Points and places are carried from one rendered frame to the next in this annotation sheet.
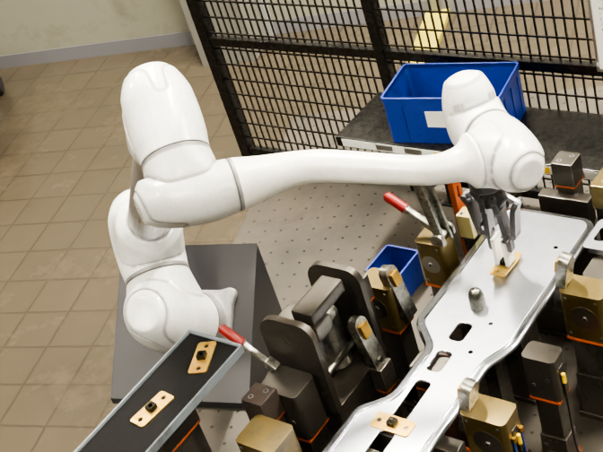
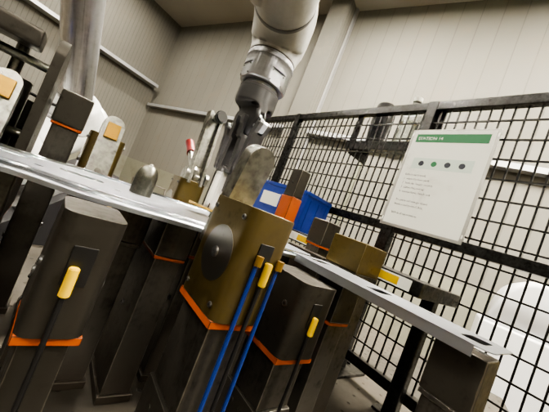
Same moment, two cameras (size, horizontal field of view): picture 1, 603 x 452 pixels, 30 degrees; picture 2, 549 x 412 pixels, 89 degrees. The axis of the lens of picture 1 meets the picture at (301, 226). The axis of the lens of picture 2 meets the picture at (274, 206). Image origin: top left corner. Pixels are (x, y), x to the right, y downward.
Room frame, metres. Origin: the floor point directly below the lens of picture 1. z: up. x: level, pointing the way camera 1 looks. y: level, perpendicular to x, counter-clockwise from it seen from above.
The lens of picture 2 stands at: (1.32, -0.53, 1.04)
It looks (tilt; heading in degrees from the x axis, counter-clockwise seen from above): 2 degrees up; 6
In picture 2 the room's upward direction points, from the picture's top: 21 degrees clockwise
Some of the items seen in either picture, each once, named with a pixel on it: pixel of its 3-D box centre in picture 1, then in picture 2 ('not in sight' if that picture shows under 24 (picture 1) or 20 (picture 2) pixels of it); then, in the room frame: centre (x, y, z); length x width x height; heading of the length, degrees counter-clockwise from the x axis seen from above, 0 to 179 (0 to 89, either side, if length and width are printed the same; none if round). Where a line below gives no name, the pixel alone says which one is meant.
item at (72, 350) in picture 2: (492, 361); (100, 288); (1.73, -0.29, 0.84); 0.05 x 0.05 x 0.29; 44
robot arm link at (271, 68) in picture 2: not in sight; (265, 77); (1.82, -0.37, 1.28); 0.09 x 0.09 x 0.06
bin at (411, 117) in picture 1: (454, 102); (283, 205); (2.37, -0.45, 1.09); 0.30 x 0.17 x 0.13; 53
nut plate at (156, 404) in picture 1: (151, 407); not in sight; (1.57, 0.36, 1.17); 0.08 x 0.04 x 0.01; 128
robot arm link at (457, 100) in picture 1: (474, 113); (287, 19); (1.81, -0.37, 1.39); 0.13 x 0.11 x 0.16; 7
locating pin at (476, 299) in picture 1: (476, 299); (144, 184); (1.73, -0.29, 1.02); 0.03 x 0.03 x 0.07
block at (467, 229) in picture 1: (481, 275); not in sight; (1.97, -0.35, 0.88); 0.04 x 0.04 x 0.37; 44
